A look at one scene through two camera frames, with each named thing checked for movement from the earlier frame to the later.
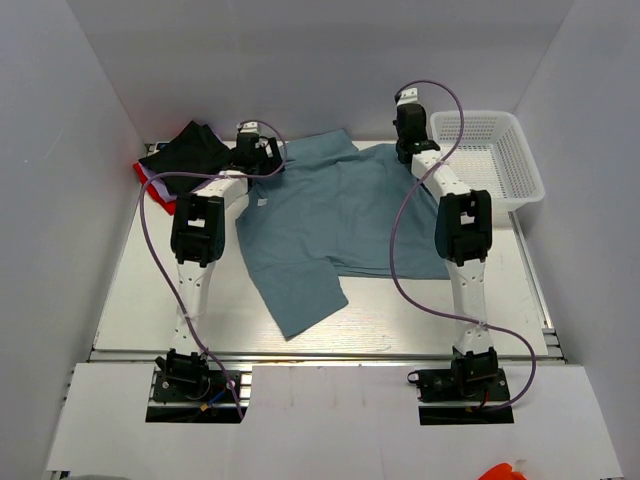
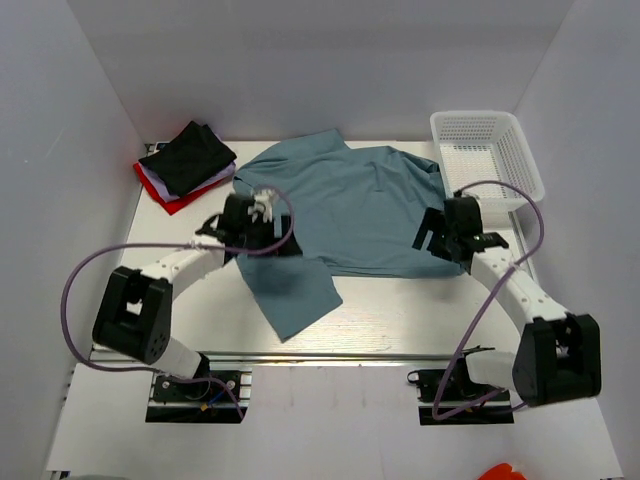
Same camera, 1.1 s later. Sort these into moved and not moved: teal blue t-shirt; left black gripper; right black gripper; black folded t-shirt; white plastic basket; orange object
Moved: right black gripper; left black gripper
Not moved: black folded t-shirt; white plastic basket; orange object; teal blue t-shirt
